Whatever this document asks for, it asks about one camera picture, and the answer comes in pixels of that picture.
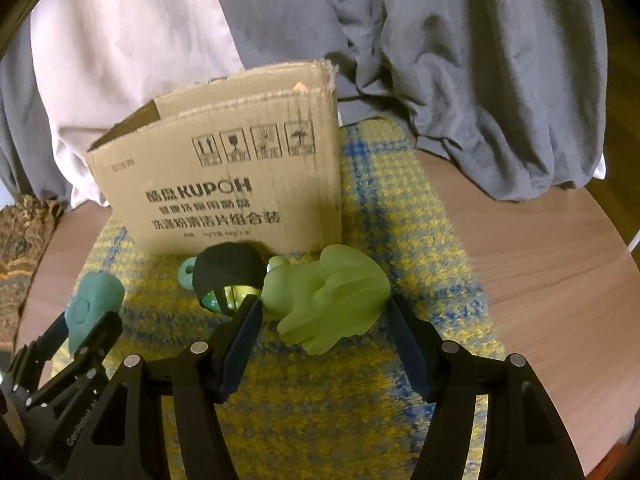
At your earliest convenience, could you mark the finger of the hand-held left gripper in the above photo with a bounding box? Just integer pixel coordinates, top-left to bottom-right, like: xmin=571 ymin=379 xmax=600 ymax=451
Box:
xmin=22 ymin=310 xmax=124 ymax=411
xmin=7 ymin=310 xmax=69 ymax=386

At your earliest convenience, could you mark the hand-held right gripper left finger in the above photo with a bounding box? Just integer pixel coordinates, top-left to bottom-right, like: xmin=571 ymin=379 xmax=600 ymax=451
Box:
xmin=65 ymin=297 xmax=265 ymax=480

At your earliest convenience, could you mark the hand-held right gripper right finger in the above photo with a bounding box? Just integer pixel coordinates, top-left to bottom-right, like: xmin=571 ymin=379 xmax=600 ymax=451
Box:
xmin=387 ymin=294 xmax=586 ymax=480

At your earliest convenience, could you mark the teal star plush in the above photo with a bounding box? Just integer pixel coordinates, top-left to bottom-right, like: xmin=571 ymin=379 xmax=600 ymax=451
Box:
xmin=64 ymin=272 xmax=126 ymax=353

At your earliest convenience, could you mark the green frog toy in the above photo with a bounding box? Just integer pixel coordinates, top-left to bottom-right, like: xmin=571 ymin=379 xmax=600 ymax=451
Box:
xmin=260 ymin=244 xmax=392 ymax=357

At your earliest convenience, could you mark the brown cardboard box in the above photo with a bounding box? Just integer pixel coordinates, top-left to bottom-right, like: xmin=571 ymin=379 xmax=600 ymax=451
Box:
xmin=85 ymin=59 xmax=345 ymax=256

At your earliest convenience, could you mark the black ball toy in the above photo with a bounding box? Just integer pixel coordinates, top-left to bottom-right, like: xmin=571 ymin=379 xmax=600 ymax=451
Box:
xmin=192 ymin=242 xmax=267 ymax=318

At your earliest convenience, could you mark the yellow blue woven mat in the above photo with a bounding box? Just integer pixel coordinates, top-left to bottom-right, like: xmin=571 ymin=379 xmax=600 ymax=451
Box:
xmin=50 ymin=117 xmax=506 ymax=480

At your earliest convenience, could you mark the brown patterned cloth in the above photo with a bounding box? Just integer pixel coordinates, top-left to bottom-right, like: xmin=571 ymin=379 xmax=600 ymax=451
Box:
xmin=0 ymin=194 xmax=66 ymax=346

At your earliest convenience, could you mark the pale pink draped cloth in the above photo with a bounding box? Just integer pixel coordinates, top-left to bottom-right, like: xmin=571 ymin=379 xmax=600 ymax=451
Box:
xmin=30 ymin=0 xmax=251 ymax=206

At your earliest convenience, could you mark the grey draped cloth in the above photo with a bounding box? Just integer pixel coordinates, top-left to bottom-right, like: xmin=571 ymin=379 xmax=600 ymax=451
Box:
xmin=0 ymin=0 xmax=608 ymax=203

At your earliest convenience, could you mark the teal ring toy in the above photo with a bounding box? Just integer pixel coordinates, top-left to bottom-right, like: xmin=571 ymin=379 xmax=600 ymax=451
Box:
xmin=177 ymin=255 xmax=201 ymax=291

